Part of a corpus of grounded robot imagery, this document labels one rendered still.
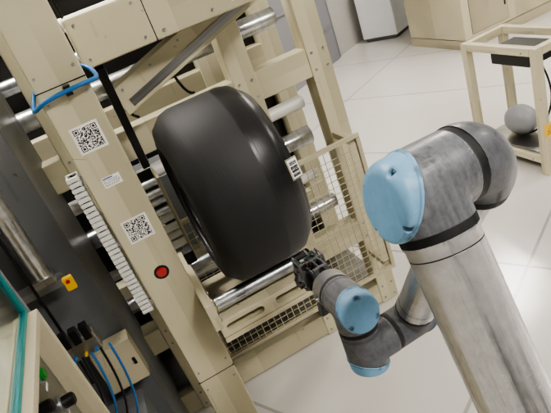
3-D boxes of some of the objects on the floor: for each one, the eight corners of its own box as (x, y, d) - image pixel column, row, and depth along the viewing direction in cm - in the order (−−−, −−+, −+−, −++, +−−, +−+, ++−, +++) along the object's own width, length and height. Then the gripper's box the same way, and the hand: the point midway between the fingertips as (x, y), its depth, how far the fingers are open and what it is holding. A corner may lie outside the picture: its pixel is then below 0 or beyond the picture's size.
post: (261, 494, 202) (-223, -358, 91) (250, 468, 214) (-192, -316, 103) (291, 475, 205) (-144, -375, 94) (278, 451, 217) (-123, -331, 105)
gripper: (337, 259, 125) (302, 235, 144) (304, 277, 123) (274, 251, 142) (348, 288, 128) (313, 261, 147) (316, 306, 126) (285, 276, 145)
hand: (299, 265), depth 145 cm, fingers closed
